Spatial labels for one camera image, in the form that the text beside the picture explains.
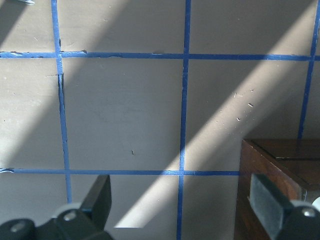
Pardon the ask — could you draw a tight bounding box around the dark wooden drawer cabinet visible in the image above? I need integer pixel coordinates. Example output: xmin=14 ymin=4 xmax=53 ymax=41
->
xmin=233 ymin=139 xmax=320 ymax=240

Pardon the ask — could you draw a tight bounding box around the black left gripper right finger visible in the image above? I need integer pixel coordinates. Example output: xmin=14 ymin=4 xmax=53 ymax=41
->
xmin=249 ymin=173 xmax=320 ymax=240

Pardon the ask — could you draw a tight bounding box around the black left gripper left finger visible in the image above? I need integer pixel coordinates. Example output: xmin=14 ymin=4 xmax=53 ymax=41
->
xmin=52 ymin=175 xmax=112 ymax=232

